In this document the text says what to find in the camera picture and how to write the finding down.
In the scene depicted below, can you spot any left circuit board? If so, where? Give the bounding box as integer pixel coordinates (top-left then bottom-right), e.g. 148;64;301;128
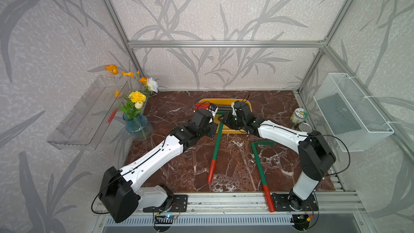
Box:
154;214;179;225

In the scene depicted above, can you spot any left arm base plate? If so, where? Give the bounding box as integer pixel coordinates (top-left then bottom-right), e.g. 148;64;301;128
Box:
143;194;188;213

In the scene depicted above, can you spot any white wire mesh basket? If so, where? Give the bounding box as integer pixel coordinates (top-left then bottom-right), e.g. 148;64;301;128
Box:
314;73;395;152

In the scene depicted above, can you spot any clear acrylic wall shelf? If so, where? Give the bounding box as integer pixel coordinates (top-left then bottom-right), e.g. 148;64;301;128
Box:
46;76;129;151

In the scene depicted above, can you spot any circuit board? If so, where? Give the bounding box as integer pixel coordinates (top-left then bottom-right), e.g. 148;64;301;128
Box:
291;214;314;227
154;214;179;225

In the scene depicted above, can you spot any aluminium frame profile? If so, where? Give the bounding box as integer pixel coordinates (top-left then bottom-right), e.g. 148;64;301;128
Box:
103;0;414;159

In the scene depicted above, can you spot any blue glass flower vase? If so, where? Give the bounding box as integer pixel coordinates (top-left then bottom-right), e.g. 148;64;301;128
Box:
123;113;154;141

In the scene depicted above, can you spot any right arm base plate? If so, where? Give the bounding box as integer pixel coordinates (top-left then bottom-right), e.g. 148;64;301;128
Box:
271;192;319;212

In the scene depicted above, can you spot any artificial flower bouquet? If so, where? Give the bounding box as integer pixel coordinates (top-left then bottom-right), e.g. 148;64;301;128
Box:
107;71;159;124

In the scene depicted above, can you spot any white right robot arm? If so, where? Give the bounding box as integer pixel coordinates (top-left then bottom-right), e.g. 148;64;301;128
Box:
219;101;336;210

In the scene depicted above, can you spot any metal pull-tab can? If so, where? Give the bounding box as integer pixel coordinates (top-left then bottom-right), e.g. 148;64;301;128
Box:
298;123;313;133

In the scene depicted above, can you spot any right circuit board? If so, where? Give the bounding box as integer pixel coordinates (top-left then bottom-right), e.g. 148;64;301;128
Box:
291;214;314;227

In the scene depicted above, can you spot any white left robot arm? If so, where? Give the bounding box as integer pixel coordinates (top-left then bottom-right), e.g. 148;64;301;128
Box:
96;104;218;223

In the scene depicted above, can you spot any yellow plastic storage box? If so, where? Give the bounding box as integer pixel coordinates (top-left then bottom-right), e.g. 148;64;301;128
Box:
194;98;252;134

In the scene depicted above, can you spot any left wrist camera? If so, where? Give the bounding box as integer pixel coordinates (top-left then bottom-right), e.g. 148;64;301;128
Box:
209;104;218;117

